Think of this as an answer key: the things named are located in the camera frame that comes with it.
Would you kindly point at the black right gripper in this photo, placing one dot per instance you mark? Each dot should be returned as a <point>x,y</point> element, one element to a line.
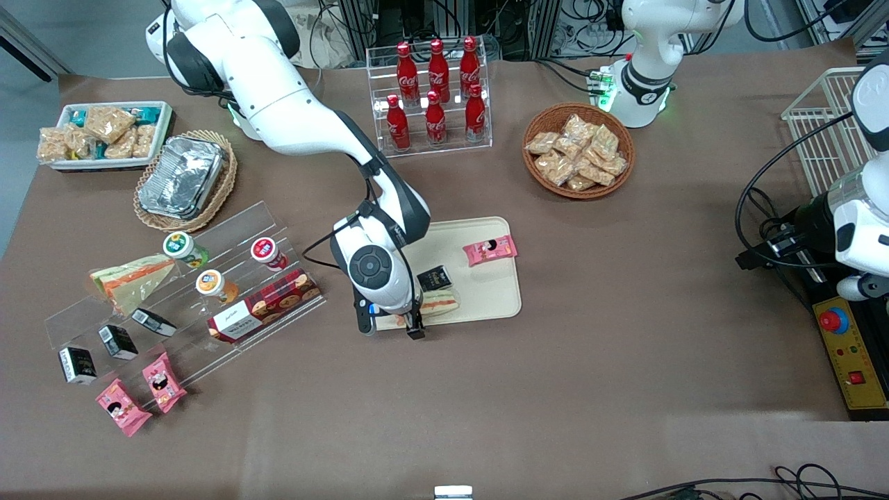
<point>415,328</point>

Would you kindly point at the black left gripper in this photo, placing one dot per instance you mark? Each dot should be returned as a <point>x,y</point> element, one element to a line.
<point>810,221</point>

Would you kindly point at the triangular sandwich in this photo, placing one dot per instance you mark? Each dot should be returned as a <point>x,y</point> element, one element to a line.
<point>132,281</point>
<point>439,302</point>

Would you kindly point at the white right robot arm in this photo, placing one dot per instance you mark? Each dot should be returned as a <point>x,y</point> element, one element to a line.
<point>278,104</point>

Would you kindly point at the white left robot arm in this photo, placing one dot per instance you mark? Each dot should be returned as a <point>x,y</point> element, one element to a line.
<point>653,83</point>

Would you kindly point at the beige plastic tray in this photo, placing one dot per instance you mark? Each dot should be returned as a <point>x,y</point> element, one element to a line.
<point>486,292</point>

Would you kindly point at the small black box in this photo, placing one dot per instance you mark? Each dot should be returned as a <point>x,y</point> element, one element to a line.
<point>78,366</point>
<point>118,342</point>
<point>436,278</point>
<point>154,322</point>

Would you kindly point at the red emergency stop button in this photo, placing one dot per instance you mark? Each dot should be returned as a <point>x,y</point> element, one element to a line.
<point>833,320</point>

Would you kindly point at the pink snack packet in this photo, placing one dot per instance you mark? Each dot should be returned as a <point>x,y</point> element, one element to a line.
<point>122,408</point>
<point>490,251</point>
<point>164,382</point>

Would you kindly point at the yellow control box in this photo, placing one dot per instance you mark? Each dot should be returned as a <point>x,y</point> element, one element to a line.
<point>861,361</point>

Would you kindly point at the red cookie box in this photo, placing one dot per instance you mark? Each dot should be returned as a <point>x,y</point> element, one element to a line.
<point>267,304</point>

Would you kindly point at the small silver metal object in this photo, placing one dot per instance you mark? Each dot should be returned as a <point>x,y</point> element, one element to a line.
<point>453,492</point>

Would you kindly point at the clear-wrapped snack packet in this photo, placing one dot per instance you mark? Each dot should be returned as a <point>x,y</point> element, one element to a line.
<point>580,128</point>
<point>580,183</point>
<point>541,143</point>
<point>594,171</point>
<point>555,168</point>
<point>605,141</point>
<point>615,165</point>

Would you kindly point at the red-capped small bottle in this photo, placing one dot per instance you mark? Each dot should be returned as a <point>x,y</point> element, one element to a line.
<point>267,251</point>

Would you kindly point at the clear acrylic bottle rack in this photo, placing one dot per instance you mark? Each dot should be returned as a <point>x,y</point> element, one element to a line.
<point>427,151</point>

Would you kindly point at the red cola bottle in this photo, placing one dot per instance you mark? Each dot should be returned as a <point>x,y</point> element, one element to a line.
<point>470,66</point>
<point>475,117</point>
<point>398,128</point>
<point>435,123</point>
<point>407,73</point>
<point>438,69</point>

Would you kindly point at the clear acrylic stepped shelf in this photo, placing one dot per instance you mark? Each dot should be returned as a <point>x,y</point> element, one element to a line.
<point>236,229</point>

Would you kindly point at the orange-capped small bottle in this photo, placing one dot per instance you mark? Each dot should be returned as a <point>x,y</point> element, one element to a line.
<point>212,284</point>

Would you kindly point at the oval wicker basket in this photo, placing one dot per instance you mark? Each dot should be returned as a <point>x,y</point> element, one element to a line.
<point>222,187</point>

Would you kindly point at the round wicker basket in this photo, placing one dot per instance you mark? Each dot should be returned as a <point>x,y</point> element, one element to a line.
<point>542,118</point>

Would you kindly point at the green-capped small bottle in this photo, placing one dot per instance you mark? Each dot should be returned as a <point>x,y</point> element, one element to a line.
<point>182,247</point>

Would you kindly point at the stacked foil containers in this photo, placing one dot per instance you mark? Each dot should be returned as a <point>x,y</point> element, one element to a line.
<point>180,177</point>

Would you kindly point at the crumpled beige cloth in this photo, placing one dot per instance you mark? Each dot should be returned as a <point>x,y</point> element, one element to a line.
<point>326,42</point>

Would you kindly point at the clear-wrapped cracker packet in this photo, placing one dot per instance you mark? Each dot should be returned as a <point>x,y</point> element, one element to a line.
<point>80,142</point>
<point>144,141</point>
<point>52,144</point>
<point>121,147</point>
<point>111,122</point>

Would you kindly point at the teal snack packet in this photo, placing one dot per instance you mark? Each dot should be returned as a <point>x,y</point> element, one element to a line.
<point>147,113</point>

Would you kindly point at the white plastic bin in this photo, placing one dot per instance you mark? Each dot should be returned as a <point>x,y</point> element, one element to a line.
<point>104,164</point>

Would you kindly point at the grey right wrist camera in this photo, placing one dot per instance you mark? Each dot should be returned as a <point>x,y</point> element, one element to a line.
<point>365,321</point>

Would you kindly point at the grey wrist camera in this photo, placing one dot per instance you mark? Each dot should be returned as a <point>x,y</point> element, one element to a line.
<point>858,287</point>
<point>365,321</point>

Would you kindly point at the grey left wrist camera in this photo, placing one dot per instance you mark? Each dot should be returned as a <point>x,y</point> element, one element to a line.
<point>858,287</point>

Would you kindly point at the dark metal frame bar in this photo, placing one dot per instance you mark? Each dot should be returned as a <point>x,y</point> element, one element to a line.
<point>24,50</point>

